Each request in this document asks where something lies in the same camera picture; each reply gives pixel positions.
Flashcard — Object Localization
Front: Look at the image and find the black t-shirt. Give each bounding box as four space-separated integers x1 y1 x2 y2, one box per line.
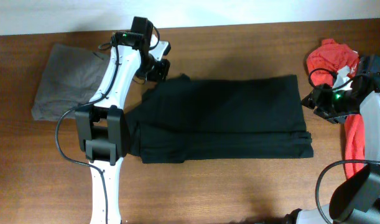
126 75 313 164

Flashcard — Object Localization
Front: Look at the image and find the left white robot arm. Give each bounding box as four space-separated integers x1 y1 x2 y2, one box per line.
75 31 170 223

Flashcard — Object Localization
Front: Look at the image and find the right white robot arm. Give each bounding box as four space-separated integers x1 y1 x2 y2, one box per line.
283 73 380 223

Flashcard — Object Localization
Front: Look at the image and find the red garment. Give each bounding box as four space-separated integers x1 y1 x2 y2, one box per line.
306 39 365 160

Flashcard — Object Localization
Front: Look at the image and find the grey folded garment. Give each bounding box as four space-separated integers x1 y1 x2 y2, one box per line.
31 44 109 121

